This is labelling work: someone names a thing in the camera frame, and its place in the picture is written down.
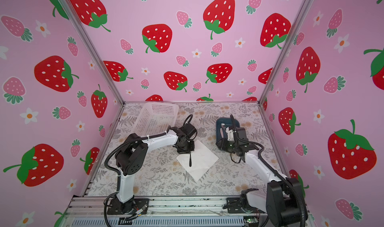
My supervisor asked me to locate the white paper napkin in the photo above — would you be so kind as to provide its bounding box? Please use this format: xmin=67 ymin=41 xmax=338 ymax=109
xmin=177 ymin=140 xmax=219 ymax=182

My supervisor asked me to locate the teal plastic utensil tray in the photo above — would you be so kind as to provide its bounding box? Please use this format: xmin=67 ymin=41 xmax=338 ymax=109
xmin=216 ymin=118 xmax=240 ymax=149

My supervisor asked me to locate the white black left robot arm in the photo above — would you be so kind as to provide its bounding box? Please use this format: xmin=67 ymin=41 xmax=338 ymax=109
xmin=104 ymin=114 xmax=197 ymax=219

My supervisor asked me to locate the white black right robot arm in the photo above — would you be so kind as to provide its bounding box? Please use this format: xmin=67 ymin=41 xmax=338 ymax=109
xmin=216 ymin=116 xmax=308 ymax=227

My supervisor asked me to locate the white plastic mesh basket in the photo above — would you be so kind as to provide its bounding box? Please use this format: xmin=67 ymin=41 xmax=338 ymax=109
xmin=131 ymin=102 xmax=179 ymax=137

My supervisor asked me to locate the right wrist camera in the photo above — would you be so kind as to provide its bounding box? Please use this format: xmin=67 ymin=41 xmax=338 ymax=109
xmin=226 ymin=127 xmax=235 ymax=141

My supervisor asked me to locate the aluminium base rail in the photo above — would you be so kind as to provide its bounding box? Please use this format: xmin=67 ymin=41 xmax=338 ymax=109
xmin=64 ymin=195 xmax=313 ymax=227

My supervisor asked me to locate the aluminium corner frame post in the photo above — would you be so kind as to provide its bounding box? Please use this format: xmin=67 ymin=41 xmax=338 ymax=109
xmin=58 ymin=0 xmax=125 ymax=106

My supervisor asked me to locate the right aluminium corner post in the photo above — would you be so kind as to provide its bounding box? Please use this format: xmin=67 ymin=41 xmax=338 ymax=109
xmin=259 ymin=0 xmax=315 ymax=107

